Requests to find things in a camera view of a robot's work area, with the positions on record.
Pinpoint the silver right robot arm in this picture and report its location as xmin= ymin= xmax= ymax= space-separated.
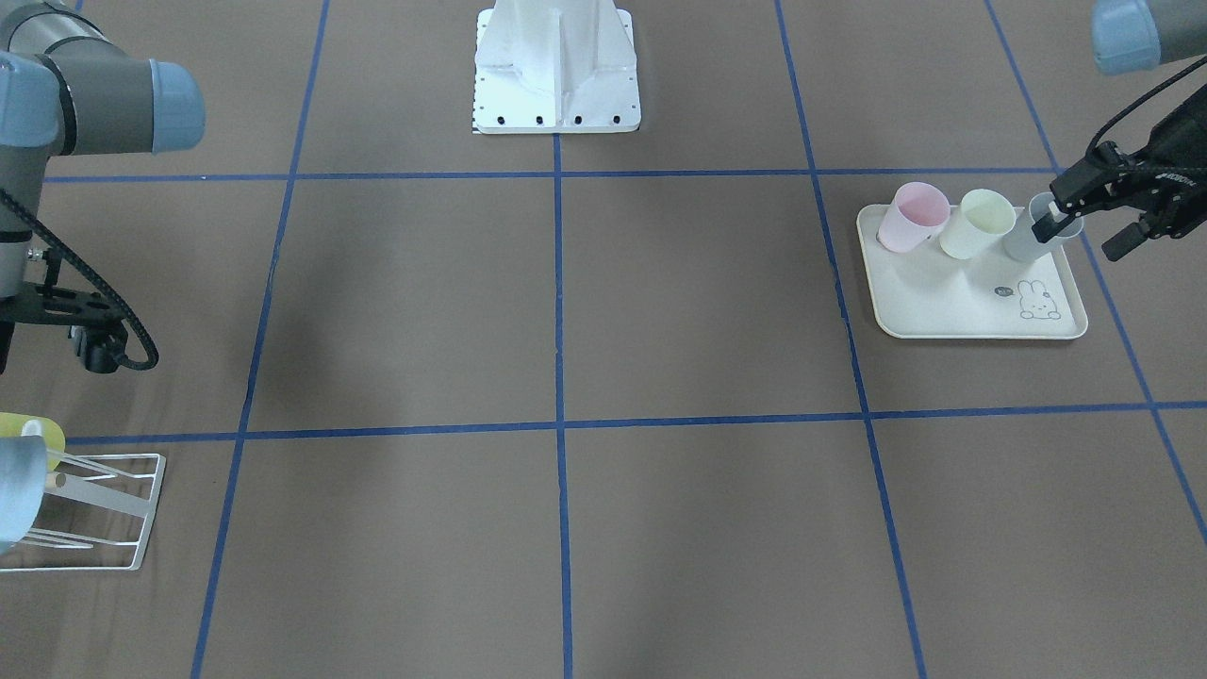
xmin=1 ymin=1 xmax=206 ymax=298

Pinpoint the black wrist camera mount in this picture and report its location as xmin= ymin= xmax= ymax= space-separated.
xmin=1 ymin=248 xmax=145 ymax=374

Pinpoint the white wire cup rack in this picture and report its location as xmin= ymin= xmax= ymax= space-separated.
xmin=2 ymin=447 xmax=167 ymax=572

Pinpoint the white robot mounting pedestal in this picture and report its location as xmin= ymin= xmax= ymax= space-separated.
xmin=471 ymin=1 xmax=642 ymax=135

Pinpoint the blue plastic cup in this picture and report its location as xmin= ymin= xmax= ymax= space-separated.
xmin=1 ymin=437 xmax=48 ymax=555

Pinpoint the grey plastic cup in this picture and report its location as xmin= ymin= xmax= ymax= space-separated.
xmin=1001 ymin=192 xmax=1085 ymax=262

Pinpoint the pink plastic cup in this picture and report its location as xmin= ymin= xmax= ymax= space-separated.
xmin=877 ymin=181 xmax=952 ymax=254

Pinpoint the cream plastic tray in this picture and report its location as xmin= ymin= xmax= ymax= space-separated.
xmin=856 ymin=205 xmax=1089 ymax=340

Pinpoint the black braided cable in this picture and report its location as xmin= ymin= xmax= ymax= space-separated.
xmin=0 ymin=189 xmax=159 ymax=371

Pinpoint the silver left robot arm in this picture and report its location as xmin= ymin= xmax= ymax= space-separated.
xmin=1031 ymin=1 xmax=1206 ymax=261

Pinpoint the pale green plastic cup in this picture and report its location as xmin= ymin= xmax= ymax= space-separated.
xmin=939 ymin=189 xmax=1018 ymax=259

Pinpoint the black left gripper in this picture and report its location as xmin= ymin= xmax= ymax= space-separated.
xmin=1032 ymin=87 xmax=1206 ymax=262

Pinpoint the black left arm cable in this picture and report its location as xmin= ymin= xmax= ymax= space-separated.
xmin=1084 ymin=57 xmax=1207 ymax=166

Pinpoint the yellow plastic cup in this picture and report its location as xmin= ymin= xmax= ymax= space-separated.
xmin=1 ymin=412 xmax=66 ymax=472

